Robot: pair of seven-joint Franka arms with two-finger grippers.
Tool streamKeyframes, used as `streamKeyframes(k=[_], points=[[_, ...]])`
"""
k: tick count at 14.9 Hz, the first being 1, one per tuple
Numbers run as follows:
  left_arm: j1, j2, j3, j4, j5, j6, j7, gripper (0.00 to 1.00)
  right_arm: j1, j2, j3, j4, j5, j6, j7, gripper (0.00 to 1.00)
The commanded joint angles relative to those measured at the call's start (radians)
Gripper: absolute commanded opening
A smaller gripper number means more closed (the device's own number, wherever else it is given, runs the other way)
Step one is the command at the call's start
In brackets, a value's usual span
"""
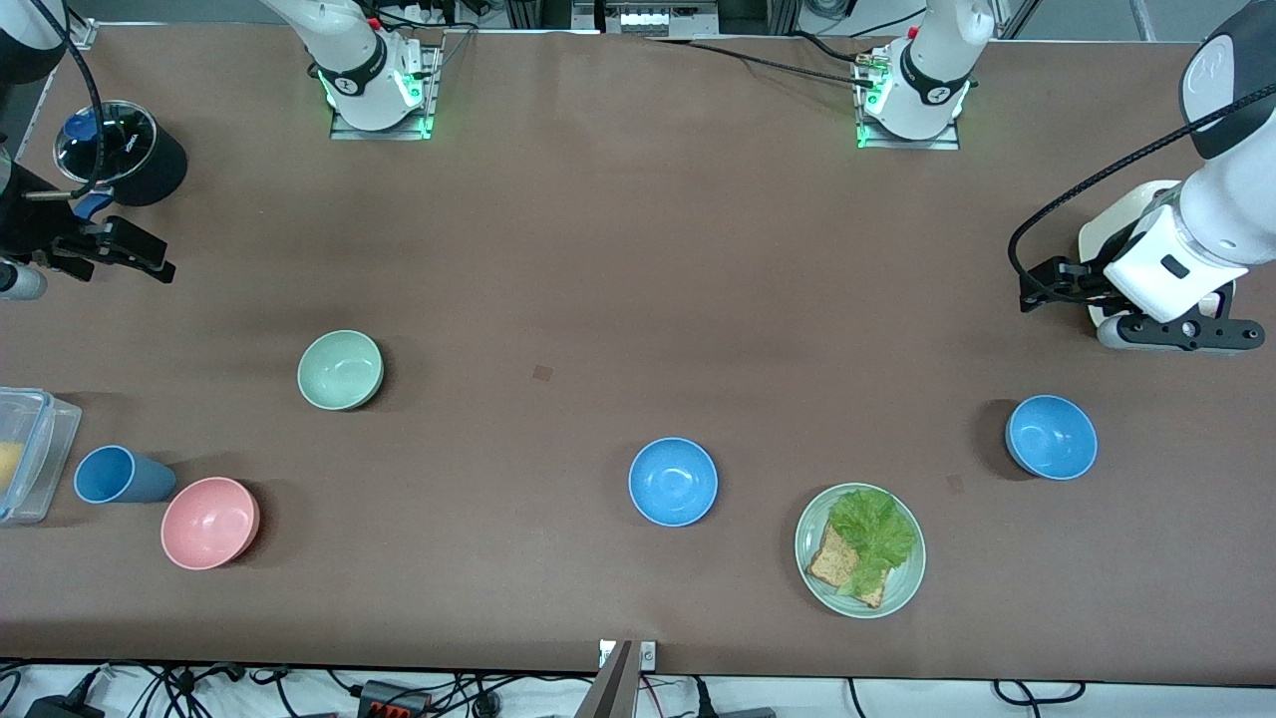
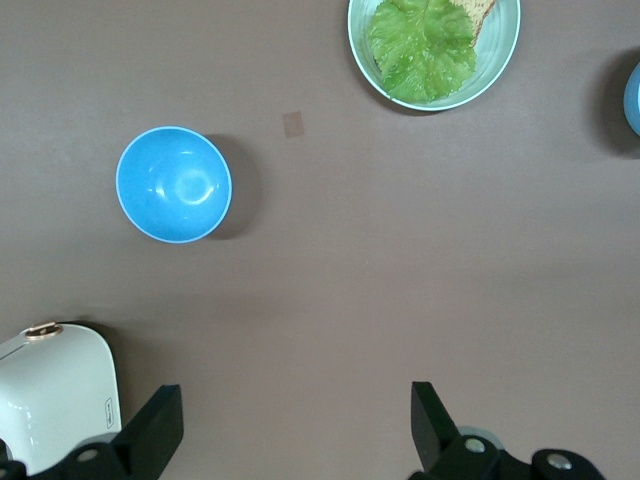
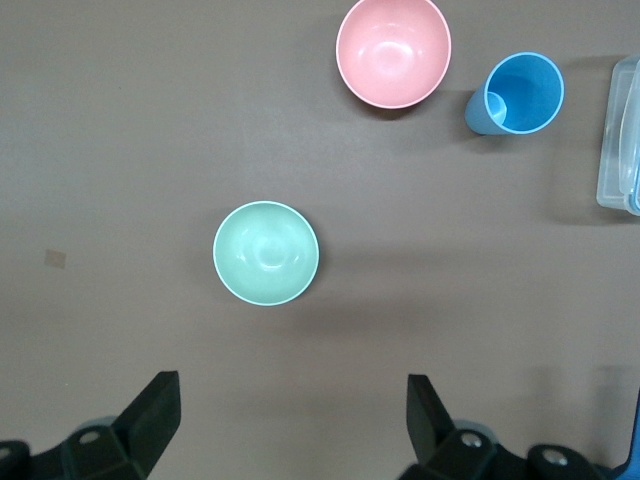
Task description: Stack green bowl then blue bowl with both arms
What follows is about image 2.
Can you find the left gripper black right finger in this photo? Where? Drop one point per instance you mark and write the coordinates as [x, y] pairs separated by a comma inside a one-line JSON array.
[[432, 430]]

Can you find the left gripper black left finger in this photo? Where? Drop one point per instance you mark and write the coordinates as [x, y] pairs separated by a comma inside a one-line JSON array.
[[160, 430]]

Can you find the blue bowl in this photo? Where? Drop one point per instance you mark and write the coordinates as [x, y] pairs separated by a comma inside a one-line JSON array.
[[174, 185], [634, 100]]

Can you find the white toaster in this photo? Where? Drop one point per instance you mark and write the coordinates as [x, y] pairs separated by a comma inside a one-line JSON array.
[[50, 390]]

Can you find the brown tape square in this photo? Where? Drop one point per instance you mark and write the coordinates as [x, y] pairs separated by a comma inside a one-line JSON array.
[[293, 124]]

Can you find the green lettuce leaf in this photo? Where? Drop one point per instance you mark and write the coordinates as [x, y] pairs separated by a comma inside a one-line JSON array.
[[425, 50]]

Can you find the pale green plate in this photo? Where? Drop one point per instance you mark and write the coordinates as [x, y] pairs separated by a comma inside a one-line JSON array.
[[500, 45]]

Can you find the brown bread slice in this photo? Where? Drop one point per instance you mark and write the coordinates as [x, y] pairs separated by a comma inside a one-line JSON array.
[[480, 12]]

